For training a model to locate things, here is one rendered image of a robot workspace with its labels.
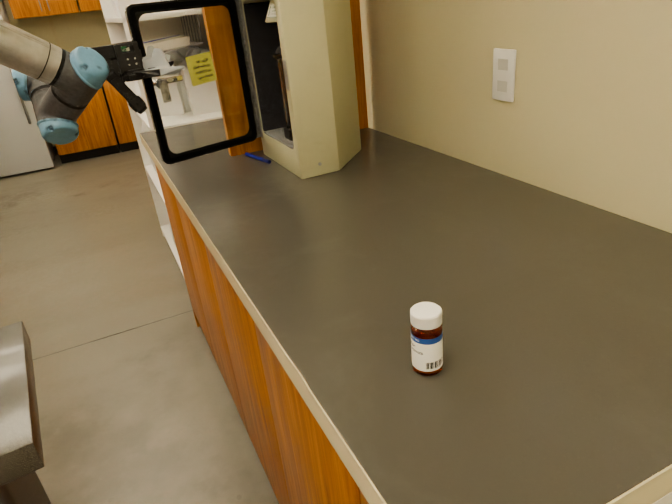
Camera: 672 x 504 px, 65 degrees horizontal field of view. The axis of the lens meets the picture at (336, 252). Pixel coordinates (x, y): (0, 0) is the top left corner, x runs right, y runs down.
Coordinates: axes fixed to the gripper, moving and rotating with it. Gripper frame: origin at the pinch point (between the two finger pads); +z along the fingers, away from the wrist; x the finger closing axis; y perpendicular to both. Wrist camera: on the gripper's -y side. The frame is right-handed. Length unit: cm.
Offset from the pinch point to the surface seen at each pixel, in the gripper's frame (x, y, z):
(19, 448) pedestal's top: -81, -29, -40
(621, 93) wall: -70, -10, 66
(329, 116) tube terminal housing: -13.7, -16.1, 31.7
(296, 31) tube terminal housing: -13.7, 4.8, 25.9
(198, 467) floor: 0, -124, -25
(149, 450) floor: 16, -123, -39
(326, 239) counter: -52, -30, 12
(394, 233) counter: -57, -31, 24
